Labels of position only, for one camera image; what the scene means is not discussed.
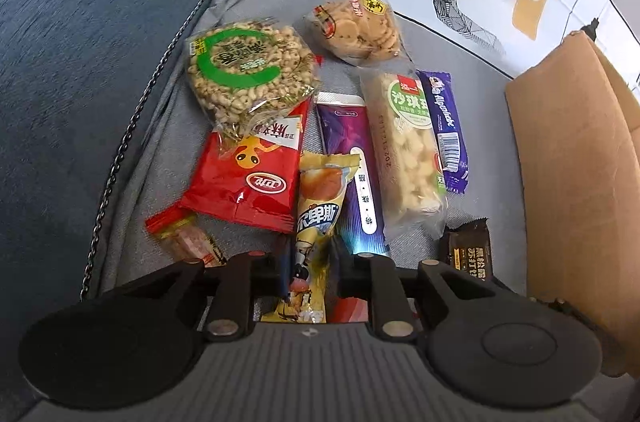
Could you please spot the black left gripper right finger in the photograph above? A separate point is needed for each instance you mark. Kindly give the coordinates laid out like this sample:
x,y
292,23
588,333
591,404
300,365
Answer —
x,y
487,343

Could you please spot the round green puffed grain cake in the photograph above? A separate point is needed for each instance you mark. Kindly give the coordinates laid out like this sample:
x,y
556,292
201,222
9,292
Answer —
x,y
247,73

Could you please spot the red snack bag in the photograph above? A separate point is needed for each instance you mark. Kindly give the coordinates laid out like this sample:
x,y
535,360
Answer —
x,y
254,184

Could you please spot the small red clear candy pack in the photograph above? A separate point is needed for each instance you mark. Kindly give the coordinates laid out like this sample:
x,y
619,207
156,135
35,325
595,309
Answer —
x,y
177,230

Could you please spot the small biscuit bag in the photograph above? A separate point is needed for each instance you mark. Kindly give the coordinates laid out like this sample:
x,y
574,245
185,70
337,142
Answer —
x,y
360,32

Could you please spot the dark brown chocolate pack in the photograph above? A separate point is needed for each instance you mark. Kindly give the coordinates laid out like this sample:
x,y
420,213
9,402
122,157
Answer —
x,y
467,248

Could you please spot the cardboard box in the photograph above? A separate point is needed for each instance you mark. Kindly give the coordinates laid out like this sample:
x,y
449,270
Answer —
x,y
576,125

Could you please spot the sachima pastry pack green label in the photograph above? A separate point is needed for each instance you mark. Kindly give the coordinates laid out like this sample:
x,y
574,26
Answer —
x,y
412,185

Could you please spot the blue purple chocolate bar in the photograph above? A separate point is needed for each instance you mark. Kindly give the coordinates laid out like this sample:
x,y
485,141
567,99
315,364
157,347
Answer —
x,y
439,93

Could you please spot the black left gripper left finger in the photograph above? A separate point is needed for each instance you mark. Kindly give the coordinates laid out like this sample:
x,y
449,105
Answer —
x,y
138,340

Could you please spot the yellow cartoon snack pack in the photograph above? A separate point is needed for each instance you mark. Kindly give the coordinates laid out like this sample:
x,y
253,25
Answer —
x,y
321,188

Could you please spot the purple wafer bar pack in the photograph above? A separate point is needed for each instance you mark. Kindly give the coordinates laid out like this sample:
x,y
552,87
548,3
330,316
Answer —
x,y
346,137

